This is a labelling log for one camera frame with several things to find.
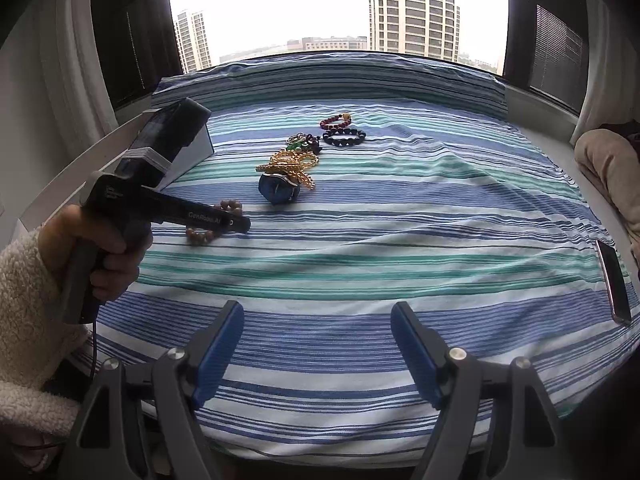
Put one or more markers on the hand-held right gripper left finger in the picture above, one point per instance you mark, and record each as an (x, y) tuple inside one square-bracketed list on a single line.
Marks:
[(220, 350)]

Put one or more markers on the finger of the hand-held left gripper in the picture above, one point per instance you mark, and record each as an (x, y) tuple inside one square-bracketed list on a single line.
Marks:
[(200, 217)]

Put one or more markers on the person's left hand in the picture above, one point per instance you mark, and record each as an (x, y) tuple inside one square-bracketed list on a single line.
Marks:
[(60, 230)]

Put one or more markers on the beige cloth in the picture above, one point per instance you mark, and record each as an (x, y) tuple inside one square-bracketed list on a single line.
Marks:
[(610, 165)]

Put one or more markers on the striped pillow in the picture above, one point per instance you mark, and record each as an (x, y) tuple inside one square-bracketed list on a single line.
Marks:
[(350, 80)]

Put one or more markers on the low distant building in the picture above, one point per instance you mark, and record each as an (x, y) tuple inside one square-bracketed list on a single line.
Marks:
[(330, 44)]

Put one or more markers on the tall apartment tower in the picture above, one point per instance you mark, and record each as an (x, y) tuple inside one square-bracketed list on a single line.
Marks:
[(412, 5)]

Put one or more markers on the green bead pendant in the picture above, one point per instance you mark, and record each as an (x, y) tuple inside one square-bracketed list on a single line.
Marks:
[(295, 146)]

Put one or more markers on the white fleece clothing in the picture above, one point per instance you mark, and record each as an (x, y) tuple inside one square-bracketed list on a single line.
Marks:
[(35, 420)]

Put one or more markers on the dark cloth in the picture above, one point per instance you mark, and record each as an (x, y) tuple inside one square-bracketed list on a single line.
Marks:
[(622, 132)]

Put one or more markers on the black smartphone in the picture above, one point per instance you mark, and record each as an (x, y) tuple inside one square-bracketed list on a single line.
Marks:
[(612, 280)]

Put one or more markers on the blue wrist watch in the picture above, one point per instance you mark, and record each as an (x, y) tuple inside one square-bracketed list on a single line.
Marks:
[(275, 190)]

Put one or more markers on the dark window blind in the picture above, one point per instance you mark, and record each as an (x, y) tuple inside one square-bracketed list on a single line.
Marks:
[(555, 55)]

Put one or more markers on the striped bed sheet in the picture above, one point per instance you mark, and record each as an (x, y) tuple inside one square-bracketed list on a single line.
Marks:
[(400, 240)]

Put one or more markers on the grey jewelry box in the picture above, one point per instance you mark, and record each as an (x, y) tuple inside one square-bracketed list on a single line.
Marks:
[(192, 157)]

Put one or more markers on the white curtain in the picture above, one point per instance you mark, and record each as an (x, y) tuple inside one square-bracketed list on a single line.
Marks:
[(75, 35), (607, 35)]

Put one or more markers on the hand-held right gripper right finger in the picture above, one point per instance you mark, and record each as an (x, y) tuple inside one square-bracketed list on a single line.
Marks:
[(412, 350)]

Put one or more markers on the person's left forearm fleece sleeve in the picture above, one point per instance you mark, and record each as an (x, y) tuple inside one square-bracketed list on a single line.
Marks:
[(25, 310)]

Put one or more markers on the small apartment tower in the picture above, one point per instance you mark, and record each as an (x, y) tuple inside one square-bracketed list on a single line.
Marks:
[(195, 42)]

